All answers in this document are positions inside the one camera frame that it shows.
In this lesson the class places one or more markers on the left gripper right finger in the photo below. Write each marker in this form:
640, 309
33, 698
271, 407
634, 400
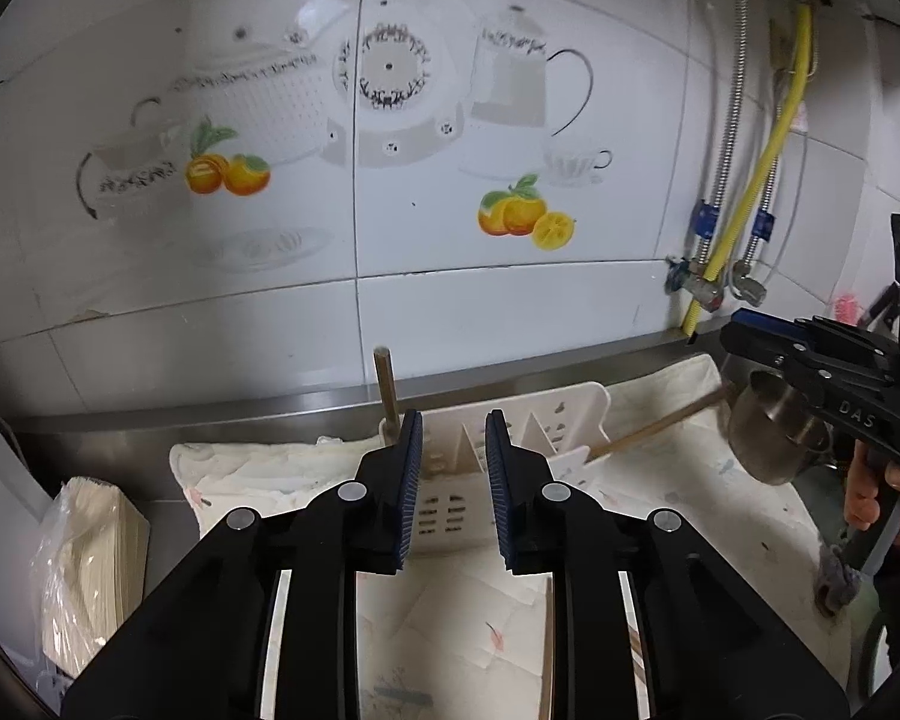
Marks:
713, 648

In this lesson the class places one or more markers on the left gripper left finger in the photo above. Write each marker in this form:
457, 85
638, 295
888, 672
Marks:
196, 647

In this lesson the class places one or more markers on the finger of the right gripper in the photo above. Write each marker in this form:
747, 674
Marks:
765, 352
748, 326

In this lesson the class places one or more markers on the wooden chopstick five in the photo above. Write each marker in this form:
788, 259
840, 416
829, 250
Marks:
637, 657

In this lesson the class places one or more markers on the wooden chopstick four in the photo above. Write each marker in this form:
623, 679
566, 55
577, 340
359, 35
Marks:
545, 708

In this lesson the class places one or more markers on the wooden chopstick eight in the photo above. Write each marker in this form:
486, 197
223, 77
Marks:
657, 427

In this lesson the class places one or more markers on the wooden chopstick one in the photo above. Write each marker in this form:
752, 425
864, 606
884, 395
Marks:
388, 393

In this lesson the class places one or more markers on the right hand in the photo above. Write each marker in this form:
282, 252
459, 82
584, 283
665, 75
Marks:
867, 484

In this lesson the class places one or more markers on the right water valve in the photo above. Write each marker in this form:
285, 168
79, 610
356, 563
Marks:
744, 287

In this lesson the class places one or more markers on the water valve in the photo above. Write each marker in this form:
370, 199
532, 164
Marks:
685, 276
744, 287

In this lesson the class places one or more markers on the steel pot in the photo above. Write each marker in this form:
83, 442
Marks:
772, 433

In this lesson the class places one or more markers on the pink brush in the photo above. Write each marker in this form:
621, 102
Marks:
846, 309

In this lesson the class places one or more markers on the left water valve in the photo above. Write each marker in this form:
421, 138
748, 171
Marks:
685, 276

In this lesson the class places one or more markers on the grey patterned rag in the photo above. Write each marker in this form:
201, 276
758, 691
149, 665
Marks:
836, 584

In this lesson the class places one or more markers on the cream quilted mat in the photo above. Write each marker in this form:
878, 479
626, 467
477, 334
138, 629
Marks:
455, 635

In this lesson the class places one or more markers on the cream plastic utensil holder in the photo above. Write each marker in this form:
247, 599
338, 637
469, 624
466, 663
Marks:
456, 507

